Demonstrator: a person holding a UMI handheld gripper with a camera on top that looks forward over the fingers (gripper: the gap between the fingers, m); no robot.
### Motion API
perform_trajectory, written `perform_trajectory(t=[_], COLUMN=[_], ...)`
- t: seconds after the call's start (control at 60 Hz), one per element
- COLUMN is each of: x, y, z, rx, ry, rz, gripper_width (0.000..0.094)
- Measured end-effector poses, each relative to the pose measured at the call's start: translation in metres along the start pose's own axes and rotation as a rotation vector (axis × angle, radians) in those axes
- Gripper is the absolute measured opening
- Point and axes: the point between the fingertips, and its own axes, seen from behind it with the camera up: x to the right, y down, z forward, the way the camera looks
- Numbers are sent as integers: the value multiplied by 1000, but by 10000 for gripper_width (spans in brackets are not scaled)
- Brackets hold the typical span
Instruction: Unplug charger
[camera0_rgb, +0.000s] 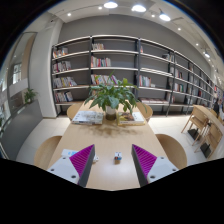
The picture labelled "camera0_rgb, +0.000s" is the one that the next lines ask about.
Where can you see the ceiling lights group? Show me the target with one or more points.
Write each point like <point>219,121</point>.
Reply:
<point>138,8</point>

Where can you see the large white book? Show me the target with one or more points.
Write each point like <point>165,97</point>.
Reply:
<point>87,117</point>

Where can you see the white power strip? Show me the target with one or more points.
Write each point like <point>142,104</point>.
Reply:
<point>69,153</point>

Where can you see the green potted plant white pot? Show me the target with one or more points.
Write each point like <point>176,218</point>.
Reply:
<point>111,96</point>

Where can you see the yellow-covered book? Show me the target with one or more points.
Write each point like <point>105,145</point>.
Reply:
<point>130,118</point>

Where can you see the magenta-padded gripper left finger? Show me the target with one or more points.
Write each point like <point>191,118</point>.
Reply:
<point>68,167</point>

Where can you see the round-backed beige chair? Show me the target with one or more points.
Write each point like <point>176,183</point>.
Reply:
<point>146,111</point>
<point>73,110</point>
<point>46,153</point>
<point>173,151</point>

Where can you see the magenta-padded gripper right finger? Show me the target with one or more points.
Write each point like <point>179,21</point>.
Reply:
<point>158,166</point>

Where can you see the small green ledge plant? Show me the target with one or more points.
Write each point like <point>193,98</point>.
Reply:
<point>30,96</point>

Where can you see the grey shelf unit with books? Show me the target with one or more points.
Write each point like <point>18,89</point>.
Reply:
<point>153,63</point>

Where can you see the small white blue charger block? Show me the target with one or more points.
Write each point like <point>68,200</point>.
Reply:
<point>118,157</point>

